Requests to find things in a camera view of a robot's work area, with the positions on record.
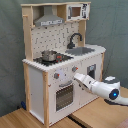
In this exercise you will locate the red stove knob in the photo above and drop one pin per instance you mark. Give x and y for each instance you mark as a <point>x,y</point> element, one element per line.
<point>56,75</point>
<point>74,69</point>

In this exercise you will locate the grey toy sink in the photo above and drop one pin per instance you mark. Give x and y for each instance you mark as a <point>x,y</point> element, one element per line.
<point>79,51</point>

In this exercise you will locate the wooden toy kitchen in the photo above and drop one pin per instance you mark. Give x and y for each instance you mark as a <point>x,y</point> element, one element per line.
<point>40,84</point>

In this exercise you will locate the left red stove knob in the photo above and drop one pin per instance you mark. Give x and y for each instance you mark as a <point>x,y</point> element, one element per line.
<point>56,75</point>

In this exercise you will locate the right red stove knob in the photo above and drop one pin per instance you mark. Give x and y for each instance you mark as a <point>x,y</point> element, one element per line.
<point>74,69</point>

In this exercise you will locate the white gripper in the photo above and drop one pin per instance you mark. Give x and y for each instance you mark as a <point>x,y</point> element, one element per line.
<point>87,83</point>

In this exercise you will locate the toy oven door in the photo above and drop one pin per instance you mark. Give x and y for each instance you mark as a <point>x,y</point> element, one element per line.
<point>64,96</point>

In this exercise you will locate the toy cabinet door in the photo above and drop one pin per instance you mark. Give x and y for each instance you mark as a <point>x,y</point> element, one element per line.
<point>92,67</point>

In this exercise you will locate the toy microwave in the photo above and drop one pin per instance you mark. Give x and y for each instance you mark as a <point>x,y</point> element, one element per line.
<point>77,11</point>

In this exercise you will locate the metal toy pot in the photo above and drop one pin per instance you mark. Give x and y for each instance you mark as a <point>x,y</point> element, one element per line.
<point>49,55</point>

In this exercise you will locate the grey range hood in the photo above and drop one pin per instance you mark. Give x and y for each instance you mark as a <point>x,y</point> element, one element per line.
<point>48,18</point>

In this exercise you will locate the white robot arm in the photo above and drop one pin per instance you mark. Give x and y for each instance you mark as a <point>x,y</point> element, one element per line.
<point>109,89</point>

